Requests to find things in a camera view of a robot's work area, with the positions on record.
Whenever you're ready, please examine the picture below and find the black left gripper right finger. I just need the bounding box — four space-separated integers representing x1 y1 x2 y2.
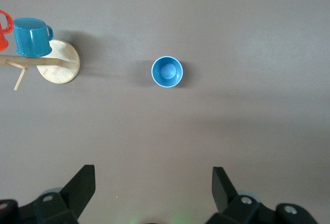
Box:
206 166 260 224

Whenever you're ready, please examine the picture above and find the blue plastic cup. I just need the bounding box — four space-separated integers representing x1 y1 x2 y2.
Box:
151 55 184 89

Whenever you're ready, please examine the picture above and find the wooden mug tree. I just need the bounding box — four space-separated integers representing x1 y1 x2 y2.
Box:
0 39 80 91

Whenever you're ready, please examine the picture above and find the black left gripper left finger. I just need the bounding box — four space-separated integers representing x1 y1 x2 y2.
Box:
33 164 96 224

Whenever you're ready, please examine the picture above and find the blue enamel mug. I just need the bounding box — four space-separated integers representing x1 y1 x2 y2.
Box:
12 18 55 58

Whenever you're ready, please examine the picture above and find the red enamel mug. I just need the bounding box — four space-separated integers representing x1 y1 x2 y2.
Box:
0 9 14 52

